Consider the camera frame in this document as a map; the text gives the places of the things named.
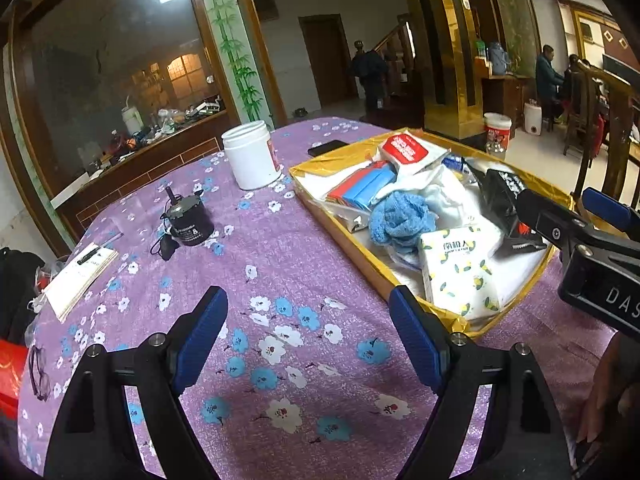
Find white plastic jar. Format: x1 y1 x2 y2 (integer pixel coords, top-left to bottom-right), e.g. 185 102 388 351
221 120 282 191

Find black bag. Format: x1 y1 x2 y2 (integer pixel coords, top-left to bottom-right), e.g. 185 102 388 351
0 247 46 341

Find red and white wipes packet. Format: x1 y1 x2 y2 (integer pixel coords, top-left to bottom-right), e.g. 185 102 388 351
376 130 451 176

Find multicoloured cloth pack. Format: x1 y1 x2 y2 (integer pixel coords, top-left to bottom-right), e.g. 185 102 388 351
326 160 398 210

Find wooden cabinet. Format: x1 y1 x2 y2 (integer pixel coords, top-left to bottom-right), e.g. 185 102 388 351
482 74 533 128

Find wooden chair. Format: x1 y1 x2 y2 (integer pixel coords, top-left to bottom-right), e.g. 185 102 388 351
565 57 638 208

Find black motor with cable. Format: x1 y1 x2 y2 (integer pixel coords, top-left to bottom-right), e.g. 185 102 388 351
150 187 216 261

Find red bag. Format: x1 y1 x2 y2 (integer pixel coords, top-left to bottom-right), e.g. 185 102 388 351
0 337 31 418

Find black printed packet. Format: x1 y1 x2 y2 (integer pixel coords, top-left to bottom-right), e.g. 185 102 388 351
477 167 528 233

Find clear plastic bag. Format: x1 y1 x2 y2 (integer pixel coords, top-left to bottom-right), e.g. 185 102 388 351
395 162 501 241
30 255 68 311

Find gold cardboard box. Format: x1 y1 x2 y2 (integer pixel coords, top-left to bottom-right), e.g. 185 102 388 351
289 127 573 336

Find white notebook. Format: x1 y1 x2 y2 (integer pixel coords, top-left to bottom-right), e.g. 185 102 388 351
42 242 120 323

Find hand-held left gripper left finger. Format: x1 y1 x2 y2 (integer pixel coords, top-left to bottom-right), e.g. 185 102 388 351
44 285 230 480

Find white tissue packet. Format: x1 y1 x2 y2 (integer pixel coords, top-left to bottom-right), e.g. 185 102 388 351
417 225 503 321

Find black phone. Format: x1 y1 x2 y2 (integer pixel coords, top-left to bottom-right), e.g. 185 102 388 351
307 139 351 158

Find blue cloth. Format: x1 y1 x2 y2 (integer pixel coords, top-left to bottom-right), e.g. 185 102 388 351
369 191 440 256

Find brown wooden door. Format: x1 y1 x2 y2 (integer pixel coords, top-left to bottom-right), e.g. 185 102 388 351
298 14 358 111

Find white humidifier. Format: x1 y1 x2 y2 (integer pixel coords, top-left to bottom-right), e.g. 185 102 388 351
523 101 545 136

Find pile of clutter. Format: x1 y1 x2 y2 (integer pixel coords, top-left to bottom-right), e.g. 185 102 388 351
85 97 223 171

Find red and white bucket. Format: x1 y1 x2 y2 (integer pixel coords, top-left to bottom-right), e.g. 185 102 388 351
484 112 513 153

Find wooden counter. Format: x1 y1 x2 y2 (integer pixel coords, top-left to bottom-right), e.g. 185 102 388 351
50 107 231 241

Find eyeglasses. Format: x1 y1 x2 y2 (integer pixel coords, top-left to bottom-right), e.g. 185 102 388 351
27 342 53 403

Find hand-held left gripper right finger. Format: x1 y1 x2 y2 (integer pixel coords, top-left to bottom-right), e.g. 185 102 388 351
388 285 573 480

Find gold pillar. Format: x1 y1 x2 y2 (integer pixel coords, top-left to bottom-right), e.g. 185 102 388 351
395 0 493 141

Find person's right hand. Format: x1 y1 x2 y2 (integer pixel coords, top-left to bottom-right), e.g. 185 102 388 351
575 335 640 463

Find bamboo painted panel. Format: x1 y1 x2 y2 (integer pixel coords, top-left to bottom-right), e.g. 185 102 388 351
192 0 273 131

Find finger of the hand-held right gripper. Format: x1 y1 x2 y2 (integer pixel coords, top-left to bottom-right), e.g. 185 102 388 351
582 187 640 233
516 189 601 258

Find black toothed clip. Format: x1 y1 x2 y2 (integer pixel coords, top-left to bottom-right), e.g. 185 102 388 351
495 225 548 256

